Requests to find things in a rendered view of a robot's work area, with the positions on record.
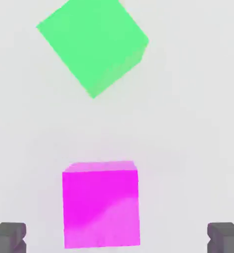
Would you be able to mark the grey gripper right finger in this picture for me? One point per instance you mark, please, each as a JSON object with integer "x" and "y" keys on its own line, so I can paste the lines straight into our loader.
{"x": 226, "y": 239}

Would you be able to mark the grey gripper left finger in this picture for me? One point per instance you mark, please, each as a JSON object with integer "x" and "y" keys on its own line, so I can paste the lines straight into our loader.
{"x": 7, "y": 238}

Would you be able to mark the small magenta cube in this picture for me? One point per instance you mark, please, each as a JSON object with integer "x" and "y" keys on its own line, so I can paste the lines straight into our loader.
{"x": 101, "y": 205}

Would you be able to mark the small green cube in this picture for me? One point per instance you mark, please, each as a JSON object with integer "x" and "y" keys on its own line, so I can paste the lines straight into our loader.
{"x": 93, "y": 43}

